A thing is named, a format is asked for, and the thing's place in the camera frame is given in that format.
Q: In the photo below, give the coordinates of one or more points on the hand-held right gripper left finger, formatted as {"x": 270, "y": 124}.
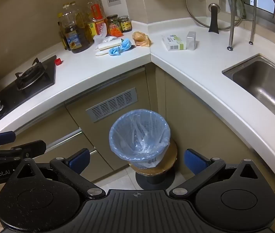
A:
{"x": 80, "y": 161}

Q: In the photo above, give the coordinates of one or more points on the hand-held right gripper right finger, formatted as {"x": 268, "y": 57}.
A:
{"x": 193, "y": 160}

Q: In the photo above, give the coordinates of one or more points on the white bin with blue liner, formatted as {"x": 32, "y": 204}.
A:
{"x": 127, "y": 126}

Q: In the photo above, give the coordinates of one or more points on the clear plastic box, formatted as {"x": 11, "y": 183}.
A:
{"x": 191, "y": 41}

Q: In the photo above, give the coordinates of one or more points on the white green medicine box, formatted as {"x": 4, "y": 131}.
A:
{"x": 173, "y": 42}

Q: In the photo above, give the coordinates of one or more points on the white paper cup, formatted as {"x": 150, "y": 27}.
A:
{"x": 109, "y": 45}

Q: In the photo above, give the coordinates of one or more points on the orange plastic bag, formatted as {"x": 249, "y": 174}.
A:
{"x": 141, "y": 38}

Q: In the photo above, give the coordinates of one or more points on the round wooden stool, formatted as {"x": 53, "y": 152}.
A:
{"x": 167, "y": 163}

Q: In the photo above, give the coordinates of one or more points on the beige kitchen cabinet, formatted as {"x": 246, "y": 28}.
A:
{"x": 200, "y": 116}

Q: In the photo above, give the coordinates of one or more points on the grey cabinet vent grille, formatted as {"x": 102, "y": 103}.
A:
{"x": 90, "y": 113}

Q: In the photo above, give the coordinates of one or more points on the black gas stove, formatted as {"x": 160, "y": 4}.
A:
{"x": 42, "y": 72}

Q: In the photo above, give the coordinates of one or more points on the red bottle cap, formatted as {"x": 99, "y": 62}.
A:
{"x": 58, "y": 62}

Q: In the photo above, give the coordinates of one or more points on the steel sink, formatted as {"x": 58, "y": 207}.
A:
{"x": 268, "y": 82}

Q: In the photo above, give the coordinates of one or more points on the small white tube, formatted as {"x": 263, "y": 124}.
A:
{"x": 101, "y": 53}

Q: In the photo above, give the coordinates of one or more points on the oil bottle with blue label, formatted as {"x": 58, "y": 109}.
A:
{"x": 74, "y": 41}

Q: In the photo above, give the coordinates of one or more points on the blue glove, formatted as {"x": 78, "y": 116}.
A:
{"x": 115, "y": 51}
{"x": 126, "y": 44}

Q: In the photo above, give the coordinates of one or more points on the crumpled white paper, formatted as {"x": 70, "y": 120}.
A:
{"x": 108, "y": 38}

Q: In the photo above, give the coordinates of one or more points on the orange mesh scrubber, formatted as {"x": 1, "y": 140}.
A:
{"x": 116, "y": 32}

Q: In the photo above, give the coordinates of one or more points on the oil bottle with red label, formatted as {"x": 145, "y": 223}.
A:
{"x": 98, "y": 26}

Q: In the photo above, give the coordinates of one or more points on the glass jar with dark lid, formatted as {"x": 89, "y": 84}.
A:
{"x": 113, "y": 21}

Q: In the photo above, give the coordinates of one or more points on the glass jar with checkered lid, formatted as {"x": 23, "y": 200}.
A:
{"x": 125, "y": 24}

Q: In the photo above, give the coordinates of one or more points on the glass pot lid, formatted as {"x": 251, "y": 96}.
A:
{"x": 213, "y": 17}

